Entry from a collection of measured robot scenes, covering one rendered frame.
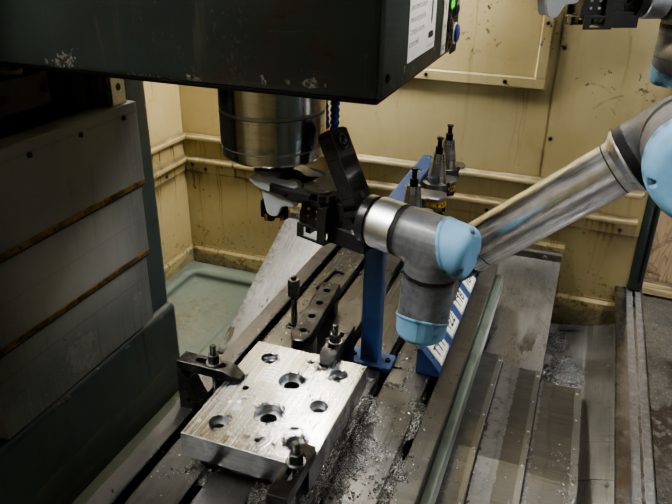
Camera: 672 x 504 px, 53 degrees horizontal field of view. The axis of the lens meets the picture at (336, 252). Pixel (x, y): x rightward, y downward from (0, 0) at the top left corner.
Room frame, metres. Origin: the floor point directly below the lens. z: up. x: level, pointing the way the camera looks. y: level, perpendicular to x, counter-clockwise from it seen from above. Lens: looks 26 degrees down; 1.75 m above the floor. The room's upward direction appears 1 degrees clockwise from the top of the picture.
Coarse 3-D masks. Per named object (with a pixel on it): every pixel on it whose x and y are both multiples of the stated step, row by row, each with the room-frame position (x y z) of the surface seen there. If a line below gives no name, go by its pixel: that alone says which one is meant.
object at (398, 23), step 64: (0, 0) 1.00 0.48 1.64; (64, 0) 0.96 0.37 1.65; (128, 0) 0.93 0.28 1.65; (192, 0) 0.90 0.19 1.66; (256, 0) 0.87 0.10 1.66; (320, 0) 0.84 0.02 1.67; (384, 0) 0.82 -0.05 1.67; (0, 64) 1.02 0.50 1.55; (64, 64) 0.97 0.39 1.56; (128, 64) 0.93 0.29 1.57; (192, 64) 0.90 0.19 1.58; (256, 64) 0.87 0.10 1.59; (320, 64) 0.84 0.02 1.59; (384, 64) 0.82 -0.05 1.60
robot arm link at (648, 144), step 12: (660, 108) 0.81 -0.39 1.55; (648, 120) 0.82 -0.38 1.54; (660, 120) 0.77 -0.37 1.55; (648, 132) 0.78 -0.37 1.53; (660, 132) 0.73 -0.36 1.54; (648, 144) 0.74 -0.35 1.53; (660, 144) 0.71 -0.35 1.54; (648, 156) 0.72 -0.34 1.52; (660, 156) 0.70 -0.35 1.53; (648, 168) 0.71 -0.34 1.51; (660, 168) 0.69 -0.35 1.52; (648, 180) 0.71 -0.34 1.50; (660, 180) 0.69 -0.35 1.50; (648, 192) 0.72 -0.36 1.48; (660, 192) 0.69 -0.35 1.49; (660, 204) 0.69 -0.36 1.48
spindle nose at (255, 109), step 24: (240, 96) 0.93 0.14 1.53; (264, 96) 0.92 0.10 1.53; (288, 96) 0.92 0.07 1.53; (240, 120) 0.93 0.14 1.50; (264, 120) 0.92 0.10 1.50; (288, 120) 0.92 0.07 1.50; (312, 120) 0.95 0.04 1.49; (240, 144) 0.93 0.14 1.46; (264, 144) 0.92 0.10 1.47; (288, 144) 0.92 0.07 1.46; (312, 144) 0.95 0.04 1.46
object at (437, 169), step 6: (432, 156) 1.44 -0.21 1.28; (438, 156) 1.42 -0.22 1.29; (444, 156) 1.43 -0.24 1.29; (432, 162) 1.43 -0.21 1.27; (438, 162) 1.42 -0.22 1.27; (444, 162) 1.43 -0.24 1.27; (432, 168) 1.43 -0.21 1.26; (438, 168) 1.42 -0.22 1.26; (444, 168) 1.43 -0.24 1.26; (432, 174) 1.42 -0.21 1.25; (438, 174) 1.42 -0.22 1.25; (444, 174) 1.42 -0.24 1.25; (432, 180) 1.42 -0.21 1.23; (438, 180) 1.42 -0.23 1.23; (444, 180) 1.42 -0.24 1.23
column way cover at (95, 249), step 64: (64, 128) 1.17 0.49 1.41; (128, 128) 1.33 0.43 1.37; (0, 192) 1.01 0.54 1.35; (64, 192) 1.14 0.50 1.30; (128, 192) 1.31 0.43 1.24; (0, 256) 0.99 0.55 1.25; (64, 256) 1.12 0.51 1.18; (128, 256) 1.29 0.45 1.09; (0, 320) 0.97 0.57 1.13; (64, 320) 1.10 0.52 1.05; (128, 320) 1.28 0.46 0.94; (0, 384) 0.95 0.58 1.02; (64, 384) 1.08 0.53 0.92
